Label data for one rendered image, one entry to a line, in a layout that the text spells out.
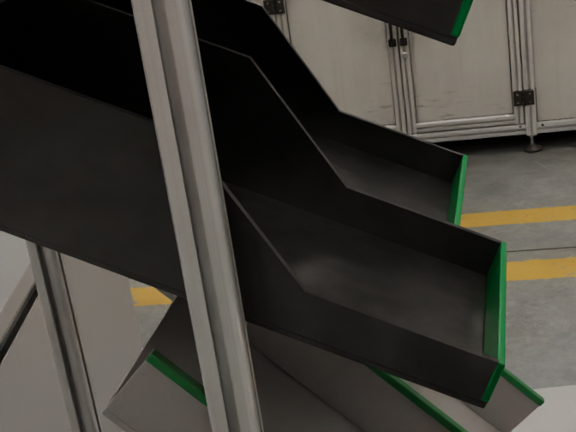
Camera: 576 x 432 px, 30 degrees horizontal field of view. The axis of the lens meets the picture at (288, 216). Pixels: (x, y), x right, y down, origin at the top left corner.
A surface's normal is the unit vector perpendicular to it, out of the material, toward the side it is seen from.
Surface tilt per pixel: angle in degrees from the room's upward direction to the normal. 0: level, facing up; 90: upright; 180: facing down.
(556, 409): 0
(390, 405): 90
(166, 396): 90
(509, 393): 90
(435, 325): 25
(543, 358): 0
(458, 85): 90
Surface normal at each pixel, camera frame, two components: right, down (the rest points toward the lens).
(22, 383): 0.99, -0.12
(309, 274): 0.29, -0.86
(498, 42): -0.13, 0.37
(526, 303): -0.14, -0.92
